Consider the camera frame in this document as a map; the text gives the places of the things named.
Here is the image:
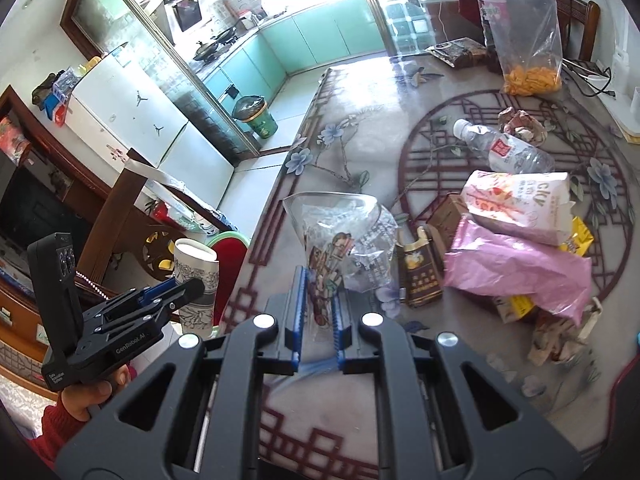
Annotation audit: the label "dark brown cigarette pack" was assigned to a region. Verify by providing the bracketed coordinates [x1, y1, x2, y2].
[401, 226, 444, 309]

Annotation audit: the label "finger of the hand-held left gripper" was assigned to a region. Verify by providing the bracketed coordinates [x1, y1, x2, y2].
[137, 279, 179, 308]
[152, 277, 206, 317]

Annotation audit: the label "red basin with green rim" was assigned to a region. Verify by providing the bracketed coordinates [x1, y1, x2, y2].
[206, 230, 251, 327]

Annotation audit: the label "white refrigerator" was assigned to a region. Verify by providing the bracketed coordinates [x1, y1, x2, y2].
[66, 46, 237, 213]

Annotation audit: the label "dark snack packet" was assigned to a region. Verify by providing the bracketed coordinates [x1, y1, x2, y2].
[425, 37, 494, 69]

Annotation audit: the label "person's left forearm red sleeve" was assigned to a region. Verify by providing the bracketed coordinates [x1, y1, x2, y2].
[22, 402, 91, 468]

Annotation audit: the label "white power strip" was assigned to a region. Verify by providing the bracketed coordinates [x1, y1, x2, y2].
[562, 57, 615, 97]

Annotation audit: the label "crumpled printed paper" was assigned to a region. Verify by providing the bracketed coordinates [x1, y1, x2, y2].
[527, 297, 603, 367]

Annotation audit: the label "person's left hand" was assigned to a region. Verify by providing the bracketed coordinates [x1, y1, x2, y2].
[60, 364, 132, 422]

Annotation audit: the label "wooden cabinet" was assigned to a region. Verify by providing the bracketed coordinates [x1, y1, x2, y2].
[0, 84, 128, 321]

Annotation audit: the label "red cloth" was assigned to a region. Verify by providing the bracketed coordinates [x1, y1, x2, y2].
[454, 0, 497, 50]

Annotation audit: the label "yellow snack packet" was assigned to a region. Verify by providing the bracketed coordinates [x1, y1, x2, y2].
[559, 216, 594, 257]

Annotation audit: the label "glass sliding door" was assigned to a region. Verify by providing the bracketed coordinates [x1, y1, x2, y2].
[62, 0, 263, 157]

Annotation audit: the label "patterned paper cup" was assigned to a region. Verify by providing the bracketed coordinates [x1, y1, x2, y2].
[171, 238, 221, 338]

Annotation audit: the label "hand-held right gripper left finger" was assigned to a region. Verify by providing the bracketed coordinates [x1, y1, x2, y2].
[54, 266, 307, 480]

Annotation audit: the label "dark wooden chair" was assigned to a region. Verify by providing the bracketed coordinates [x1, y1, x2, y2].
[549, 0, 602, 62]

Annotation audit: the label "clear plastic water bottle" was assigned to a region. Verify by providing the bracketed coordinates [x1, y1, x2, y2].
[452, 119, 557, 176]

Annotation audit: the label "carved wooden chair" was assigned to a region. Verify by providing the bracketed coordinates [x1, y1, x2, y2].
[91, 164, 221, 282]

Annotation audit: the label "black wok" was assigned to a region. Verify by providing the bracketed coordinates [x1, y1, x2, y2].
[192, 39, 222, 62]

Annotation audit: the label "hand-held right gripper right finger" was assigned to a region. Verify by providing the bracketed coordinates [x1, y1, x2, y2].
[331, 289, 585, 480]

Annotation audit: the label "crumpled brown paper wrapper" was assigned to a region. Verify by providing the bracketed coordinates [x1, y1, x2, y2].
[501, 108, 549, 147]

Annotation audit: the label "tan cigarette pack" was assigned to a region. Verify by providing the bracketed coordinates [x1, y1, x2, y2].
[427, 195, 469, 247]

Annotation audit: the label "pink plastic bag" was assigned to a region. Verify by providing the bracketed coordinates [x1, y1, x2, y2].
[444, 215, 594, 327]

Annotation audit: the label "white snack bag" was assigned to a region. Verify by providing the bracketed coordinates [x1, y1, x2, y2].
[460, 170, 577, 247]

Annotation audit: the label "green trash bin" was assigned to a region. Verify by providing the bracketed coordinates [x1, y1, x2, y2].
[231, 95, 279, 141]

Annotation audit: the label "clear printed plastic bag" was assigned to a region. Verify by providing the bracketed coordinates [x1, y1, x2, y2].
[282, 192, 401, 376]

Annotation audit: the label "zip bag of orange snacks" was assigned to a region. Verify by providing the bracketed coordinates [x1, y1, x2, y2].
[469, 0, 564, 98]

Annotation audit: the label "small yellow white box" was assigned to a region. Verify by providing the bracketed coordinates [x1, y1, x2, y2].
[492, 294, 537, 324]

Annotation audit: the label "teal kitchen cabinets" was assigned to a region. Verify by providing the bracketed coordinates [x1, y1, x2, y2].
[199, 0, 387, 107]

